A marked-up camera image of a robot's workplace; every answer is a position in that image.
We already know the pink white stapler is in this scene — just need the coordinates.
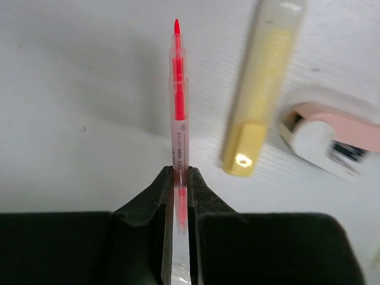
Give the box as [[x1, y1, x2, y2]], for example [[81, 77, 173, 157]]
[[278, 102, 379, 182]]

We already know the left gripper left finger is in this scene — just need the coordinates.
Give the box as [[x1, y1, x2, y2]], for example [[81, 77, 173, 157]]
[[1, 166, 173, 284]]

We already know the pink highlighter pen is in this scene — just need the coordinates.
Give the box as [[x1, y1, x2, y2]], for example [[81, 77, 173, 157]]
[[166, 18, 191, 238]]

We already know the thick yellow highlighter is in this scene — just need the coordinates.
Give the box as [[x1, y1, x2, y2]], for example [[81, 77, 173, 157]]
[[221, 1, 306, 177]]

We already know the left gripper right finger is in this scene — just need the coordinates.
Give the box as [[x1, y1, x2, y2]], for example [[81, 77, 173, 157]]
[[186, 166, 375, 285]]

